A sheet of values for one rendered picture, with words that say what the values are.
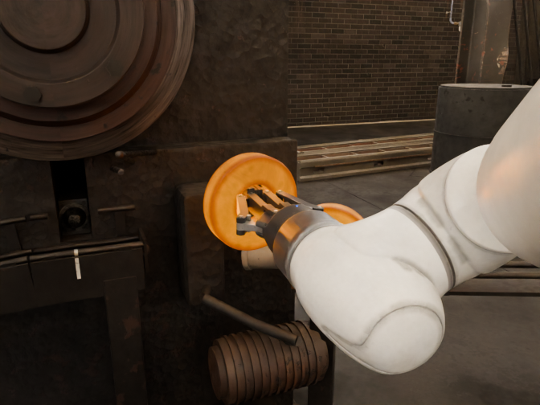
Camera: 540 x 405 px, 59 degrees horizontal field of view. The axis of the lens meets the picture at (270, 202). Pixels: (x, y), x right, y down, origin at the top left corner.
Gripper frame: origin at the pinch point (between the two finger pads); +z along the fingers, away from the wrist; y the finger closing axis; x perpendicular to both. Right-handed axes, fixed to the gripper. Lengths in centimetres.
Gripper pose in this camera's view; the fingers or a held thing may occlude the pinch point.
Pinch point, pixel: (250, 191)
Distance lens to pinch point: 75.7
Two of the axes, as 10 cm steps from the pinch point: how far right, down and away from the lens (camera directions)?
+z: -3.6, -3.2, 8.8
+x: 0.2, -9.4, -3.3
